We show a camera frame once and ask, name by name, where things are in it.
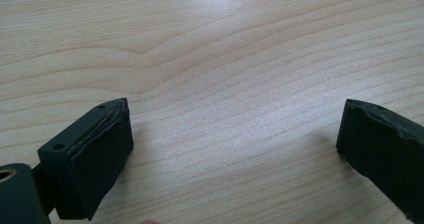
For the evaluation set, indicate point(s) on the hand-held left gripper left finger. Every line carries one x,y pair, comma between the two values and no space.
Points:
90,164

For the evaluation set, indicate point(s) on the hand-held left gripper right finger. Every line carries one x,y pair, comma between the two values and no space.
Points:
383,150

